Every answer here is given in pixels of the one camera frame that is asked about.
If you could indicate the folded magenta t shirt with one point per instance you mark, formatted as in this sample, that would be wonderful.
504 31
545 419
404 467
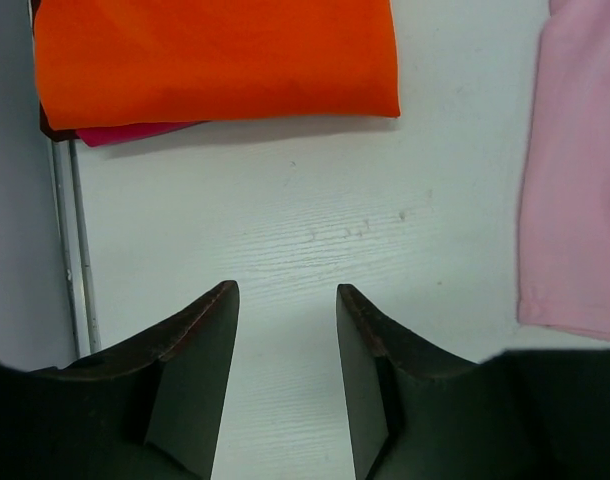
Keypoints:
101 136

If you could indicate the pink t shirt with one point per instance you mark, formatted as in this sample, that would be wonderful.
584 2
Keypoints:
564 221

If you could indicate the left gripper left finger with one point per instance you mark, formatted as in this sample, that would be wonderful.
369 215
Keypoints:
149 407

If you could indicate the folded orange t shirt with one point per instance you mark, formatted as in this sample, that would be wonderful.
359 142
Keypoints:
115 63

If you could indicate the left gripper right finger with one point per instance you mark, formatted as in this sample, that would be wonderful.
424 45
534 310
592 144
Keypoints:
417 411

